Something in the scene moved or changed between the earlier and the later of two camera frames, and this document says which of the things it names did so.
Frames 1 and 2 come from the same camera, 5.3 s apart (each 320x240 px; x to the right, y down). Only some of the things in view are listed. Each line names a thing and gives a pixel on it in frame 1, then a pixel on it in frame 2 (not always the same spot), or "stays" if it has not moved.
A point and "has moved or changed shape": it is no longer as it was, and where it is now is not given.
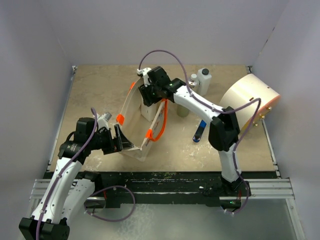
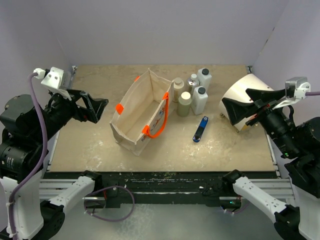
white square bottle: [204, 78] stays
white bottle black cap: [148, 112] has moved or changed shape
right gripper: [148, 99] → [263, 101]
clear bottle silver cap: [194, 77] stays
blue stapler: [198, 134] stays
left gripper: [112, 144] → [94, 106]
